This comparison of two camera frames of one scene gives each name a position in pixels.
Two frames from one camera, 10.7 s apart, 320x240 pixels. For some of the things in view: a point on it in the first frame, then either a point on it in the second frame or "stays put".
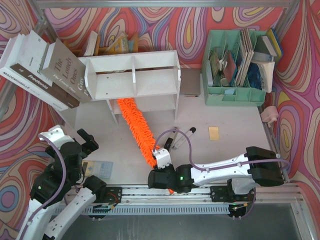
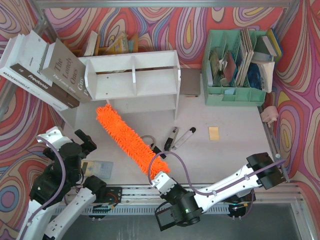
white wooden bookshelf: [151, 79] stays put
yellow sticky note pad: [214, 133] stays put
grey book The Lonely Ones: [62, 67] stays put
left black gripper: [88, 141] stays put
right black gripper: [169, 143] -> [171, 192]
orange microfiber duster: [143, 137] -> [130, 142]
